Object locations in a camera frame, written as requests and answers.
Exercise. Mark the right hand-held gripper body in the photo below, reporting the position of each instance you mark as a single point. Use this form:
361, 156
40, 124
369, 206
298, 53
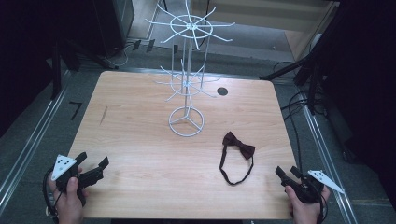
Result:
306, 189

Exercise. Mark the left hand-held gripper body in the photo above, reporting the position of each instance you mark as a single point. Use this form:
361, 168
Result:
63, 165

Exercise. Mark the dark red bow tie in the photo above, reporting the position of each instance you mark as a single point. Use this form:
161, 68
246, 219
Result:
246, 150

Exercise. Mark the person's right hand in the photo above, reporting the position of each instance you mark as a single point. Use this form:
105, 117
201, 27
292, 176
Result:
306, 213

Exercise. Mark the person's left hand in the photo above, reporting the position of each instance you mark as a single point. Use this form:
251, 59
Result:
70, 205

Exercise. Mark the black tripod stand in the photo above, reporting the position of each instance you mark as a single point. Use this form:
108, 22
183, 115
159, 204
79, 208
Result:
313, 90
56, 71

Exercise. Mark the black round table grommet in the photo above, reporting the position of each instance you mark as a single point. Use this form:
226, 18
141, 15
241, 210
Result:
222, 91

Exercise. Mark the black power adapter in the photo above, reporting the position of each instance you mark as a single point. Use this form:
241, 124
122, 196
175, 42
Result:
175, 49

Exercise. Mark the black cabinet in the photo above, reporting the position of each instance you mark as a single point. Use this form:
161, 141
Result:
115, 25

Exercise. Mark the light wooden platform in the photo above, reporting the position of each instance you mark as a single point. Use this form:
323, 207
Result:
264, 15

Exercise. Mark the metal floor rail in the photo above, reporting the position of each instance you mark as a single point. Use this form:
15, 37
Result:
327, 161
31, 146

